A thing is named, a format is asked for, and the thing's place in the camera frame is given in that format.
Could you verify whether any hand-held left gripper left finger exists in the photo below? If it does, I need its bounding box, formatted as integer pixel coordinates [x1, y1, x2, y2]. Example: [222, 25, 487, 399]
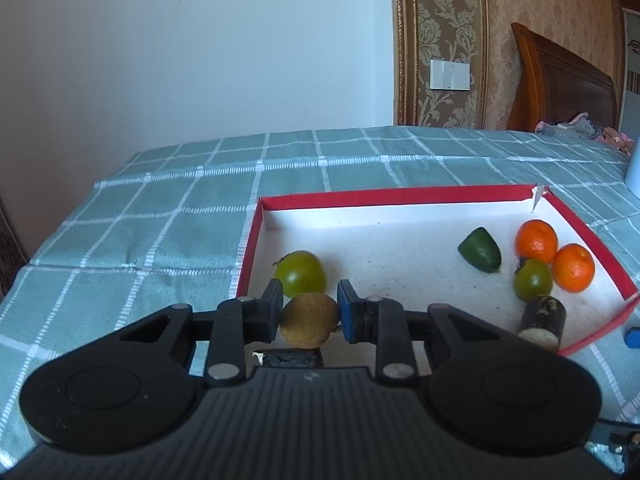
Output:
[117, 278, 285, 381]

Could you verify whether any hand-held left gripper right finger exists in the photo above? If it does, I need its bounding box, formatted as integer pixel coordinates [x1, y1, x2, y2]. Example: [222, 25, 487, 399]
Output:
[336, 280, 506, 382]

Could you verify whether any large brown round fruit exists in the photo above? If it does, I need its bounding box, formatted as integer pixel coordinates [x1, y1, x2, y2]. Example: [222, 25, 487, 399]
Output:
[278, 292, 342, 350]

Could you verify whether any green tomato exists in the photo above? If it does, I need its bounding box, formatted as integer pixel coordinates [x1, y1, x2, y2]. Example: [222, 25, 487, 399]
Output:
[272, 250, 328, 300]

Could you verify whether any large orange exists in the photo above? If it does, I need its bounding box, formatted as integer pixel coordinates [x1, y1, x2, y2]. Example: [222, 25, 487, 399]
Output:
[552, 243, 596, 293]

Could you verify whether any red cardboard box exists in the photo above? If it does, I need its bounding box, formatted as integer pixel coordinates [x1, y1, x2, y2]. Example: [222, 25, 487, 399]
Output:
[235, 184, 640, 358]

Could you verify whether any small green round fruit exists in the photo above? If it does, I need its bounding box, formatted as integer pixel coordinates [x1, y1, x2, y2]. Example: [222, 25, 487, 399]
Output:
[513, 258, 554, 302]

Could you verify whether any green cucumber piece tapered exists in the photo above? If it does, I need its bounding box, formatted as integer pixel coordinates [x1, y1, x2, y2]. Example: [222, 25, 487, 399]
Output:
[458, 227, 502, 274]

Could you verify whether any small orange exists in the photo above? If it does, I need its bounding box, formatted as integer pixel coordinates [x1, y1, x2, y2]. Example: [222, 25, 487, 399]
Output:
[515, 219, 559, 264]

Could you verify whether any teal checked tablecloth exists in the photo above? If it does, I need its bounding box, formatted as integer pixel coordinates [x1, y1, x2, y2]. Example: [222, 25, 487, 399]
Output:
[0, 126, 640, 461]

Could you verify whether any light blue electric kettle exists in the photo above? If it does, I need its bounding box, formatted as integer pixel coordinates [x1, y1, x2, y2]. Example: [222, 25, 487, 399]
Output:
[624, 137, 640, 196]

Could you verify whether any pink grey clothing pile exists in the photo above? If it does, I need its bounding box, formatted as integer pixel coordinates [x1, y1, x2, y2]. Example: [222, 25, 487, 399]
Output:
[535, 112, 636, 155]

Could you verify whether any brown wooden headboard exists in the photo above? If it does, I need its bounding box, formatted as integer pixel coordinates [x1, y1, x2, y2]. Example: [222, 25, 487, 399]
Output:
[507, 22, 620, 132]

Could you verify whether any floral print wardrobe door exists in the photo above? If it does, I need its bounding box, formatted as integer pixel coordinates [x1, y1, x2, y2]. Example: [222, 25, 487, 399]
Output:
[620, 7, 640, 136]

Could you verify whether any white wall light switch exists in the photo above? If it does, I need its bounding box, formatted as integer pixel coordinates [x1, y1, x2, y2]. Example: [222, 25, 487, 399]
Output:
[430, 59, 471, 91]

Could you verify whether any gold wall moulding frame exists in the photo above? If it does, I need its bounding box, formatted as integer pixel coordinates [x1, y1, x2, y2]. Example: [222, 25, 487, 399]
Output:
[390, 0, 488, 128]

